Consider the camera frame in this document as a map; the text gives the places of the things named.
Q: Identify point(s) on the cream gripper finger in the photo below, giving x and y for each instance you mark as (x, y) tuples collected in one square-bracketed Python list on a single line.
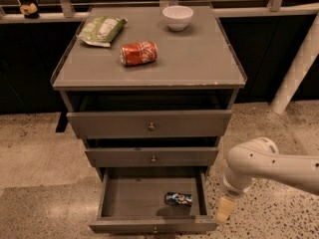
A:
[(224, 208)]

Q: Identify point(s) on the blue silver redbull can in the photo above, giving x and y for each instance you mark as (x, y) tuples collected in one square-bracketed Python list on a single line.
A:
[(178, 199)]

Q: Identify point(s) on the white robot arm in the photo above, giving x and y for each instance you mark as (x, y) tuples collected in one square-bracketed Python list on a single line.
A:
[(260, 158)]

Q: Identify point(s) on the grey top drawer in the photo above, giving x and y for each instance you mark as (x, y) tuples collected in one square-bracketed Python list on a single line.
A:
[(149, 124)]

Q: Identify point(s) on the grey drawer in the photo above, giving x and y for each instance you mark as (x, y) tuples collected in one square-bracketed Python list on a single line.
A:
[(132, 201), (151, 156), (149, 124)]

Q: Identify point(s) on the grey bottom drawer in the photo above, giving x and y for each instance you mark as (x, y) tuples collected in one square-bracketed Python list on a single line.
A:
[(132, 201)]

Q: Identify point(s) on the grey middle drawer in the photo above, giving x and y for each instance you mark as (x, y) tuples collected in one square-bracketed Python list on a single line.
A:
[(151, 156)]

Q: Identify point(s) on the grey drawer cabinet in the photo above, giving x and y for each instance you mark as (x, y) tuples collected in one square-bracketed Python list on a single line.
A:
[(195, 70)]

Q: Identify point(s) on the red coca cola can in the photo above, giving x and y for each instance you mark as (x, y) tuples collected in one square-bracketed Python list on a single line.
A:
[(138, 53)]

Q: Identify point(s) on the white diagonal pillar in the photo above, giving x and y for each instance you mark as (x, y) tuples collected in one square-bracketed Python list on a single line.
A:
[(304, 59)]

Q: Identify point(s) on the white bowl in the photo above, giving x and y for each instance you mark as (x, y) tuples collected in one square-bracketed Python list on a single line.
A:
[(177, 17)]

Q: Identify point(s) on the green chip bag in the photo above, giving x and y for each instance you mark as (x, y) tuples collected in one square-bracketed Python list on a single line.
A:
[(102, 30)]

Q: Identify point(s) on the metal window railing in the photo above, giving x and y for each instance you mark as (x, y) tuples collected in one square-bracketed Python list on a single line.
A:
[(50, 16)]

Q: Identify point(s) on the small yellow black object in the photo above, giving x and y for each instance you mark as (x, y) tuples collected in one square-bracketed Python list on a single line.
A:
[(29, 10)]

